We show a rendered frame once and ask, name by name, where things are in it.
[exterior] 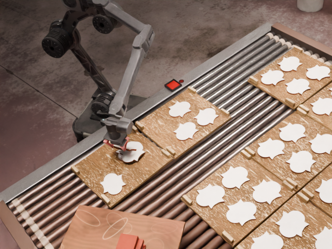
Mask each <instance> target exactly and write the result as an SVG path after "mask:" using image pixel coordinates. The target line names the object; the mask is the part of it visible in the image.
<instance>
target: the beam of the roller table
mask: <svg viewBox="0 0 332 249"><path fill-rule="evenodd" d="M271 26H272V24H270V23H268V22H266V23H265V24H263V25H262V26H260V27H258V28H257V29H255V30H254V31H252V32H251V33H249V34H248V35H246V36H244V37H243V38H241V39H240V40H238V41H237V42H235V43H233V44H232V45H230V46H229V47H227V48H226V49H224V50H223V51H221V52H219V53H218V54H217V55H215V56H213V57H212V58H210V59H209V60H207V61H206V62H204V63H202V64H201V65H199V66H198V67H196V68H195V69H193V70H191V71H190V72H188V73H187V74H185V75H183V76H182V77H180V78H179V79H177V81H178V82H179V80H184V82H183V83H181V84H182V87H180V88H179V89H177V90H176V91H174V92H171V91H170V90H168V89H167V88H166V87H165V88H163V89H162V90H160V91H158V92H157V93H155V94H154V95H152V96H151V97H149V98H147V99H146V100H144V101H143V102H141V103H140V104H138V105H137V106H135V107H133V108H132V109H130V110H129V111H127V112H126V113H125V116H124V118H128V119H131V121H132V122H134V121H136V120H138V119H139V118H141V117H142V116H144V115H145V114H147V113H148V112H150V111H152V110H153V109H155V108H156V107H158V106H159V105H161V104H162V103H164V102H165V101H167V100H168V99H170V98H171V97H173V96H174V95H176V94H177V93H179V92H180V91H182V90H183V89H185V88H186V87H188V86H189V85H191V84H193V83H194V82H196V81H197V80H199V79H200V78H202V77H203V76H205V75H206V74H208V73H209V72H211V71H212V70H214V69H215V68H217V67H218V66H220V65H222V64H223V63H225V62H226V61H228V60H229V59H231V58H232V57H234V56H235V55H237V54H238V53H240V52H241V51H243V50H244V49H246V48H247V47H249V46H251V45H252V44H254V43H255V42H257V41H258V40H260V39H261V38H263V37H264V36H265V35H266V34H268V33H270V32H271ZM106 133H107V129H106V126H104V127H102V128H101V129H99V130H98V131H96V132H95V133H93V134H91V135H90V136H88V137H87V138H85V139H84V140H82V141H80V142H79V143H77V144H76V145H74V146H73V147H71V148H70V149H68V150H66V151H65V152H63V153H62V154H60V155H59V156H57V157H55V158H54V159H52V160H51V161H49V162H48V163H46V164H44V165H43V166H41V167H40V168H38V169H36V170H35V171H33V172H32V173H30V174H29V175H27V176H25V177H24V178H22V179H21V180H19V181H18V182H16V183H15V184H13V185H11V186H10V187H8V188H7V189H5V190H4V191H2V192H0V201H2V200H4V202H5V203H6V205H7V206H8V204H9V203H11V202H12V201H13V200H14V199H16V198H19V197H20V196H22V195H23V194H25V193H26V192H28V191H29V190H31V189H32V188H34V187H35V186H37V185H38V184H40V183H42V182H43V181H45V180H46V179H48V178H49V177H51V176H52V175H54V174H55V173H57V172H58V171H60V170H61V169H63V168H64V167H66V166H67V165H69V164H70V163H72V162H73V161H75V160H76V159H78V158H79V157H81V156H83V155H84V154H86V153H87V152H89V151H90V150H92V149H93V148H95V147H96V146H98V145H99V144H101V143H102V142H103V141H104V138H103V137H104V136H105V134H106ZM8 207H9V206H8Z"/></svg>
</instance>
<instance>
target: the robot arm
mask: <svg viewBox="0 0 332 249"><path fill-rule="evenodd" d="M79 2H80V5H81V9H82V11H83V12H86V11H87V10H88V8H89V7H92V6H93V7H94V9H96V8H97V14H100V15H102V16H106V15H107V16H109V17H113V18H114V19H116V20H117V21H119V22H120V23H122V24H123V25H125V26H127V27H128V28H130V29H131V30H133V31H134V32H136V33H137V34H138V35H137V36H136V37H135V39H134V41H133V44H132V46H133V48H132V53H131V56H130V59H129V62H128V65H127V67H126V70H125V73H124V76H123V78H122V81H121V84H120V86H119V89H118V91H117V93H116V95H115V97H114V99H113V100H112V102H111V105H110V107H109V113H108V114H109V115H110V116H111V117H108V118H107V119H106V120H105V126H106V129H107V133H106V134H105V136H104V137H103V138H104V141H103V142H104V143H105V144H107V145H108V146H110V147H111V148H113V146H114V145H118V146H119V147H120V148H121V149H122V150H123V151H124V152H125V151H126V146H127V143H128V140H129V137H127V134H130V133H131V131H132V126H133V122H132V121H131V119H128V118H124V116H125V113H126V110H127V104H128V99H129V96H130V93H131V90H132V87H133V85H134V82H135V79H136V76H137V74H138V71H139V68H140V65H141V63H142V60H143V59H144V58H146V55H147V53H148V50H149V48H150V46H151V44H152V41H153V39H154V37H155V33H154V31H153V29H152V26H151V25H149V24H148V25H147V24H144V23H142V22H140V21H139V20H137V19H135V18H134V17H132V16H131V15H129V14H127V13H126V12H124V11H123V10H121V9H119V8H118V7H116V6H115V5H114V4H113V3H111V2H110V1H108V0H79ZM109 141H110V143H111V144H110V143H109Z"/></svg>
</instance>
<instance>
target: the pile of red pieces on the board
mask: <svg viewBox="0 0 332 249"><path fill-rule="evenodd" d="M116 249H146V245H145V244H144V240H143V239H139V238H138V236H135V235H129V234H123V233H121V235H120V238H119V241H118V243H117V246H116Z"/></svg>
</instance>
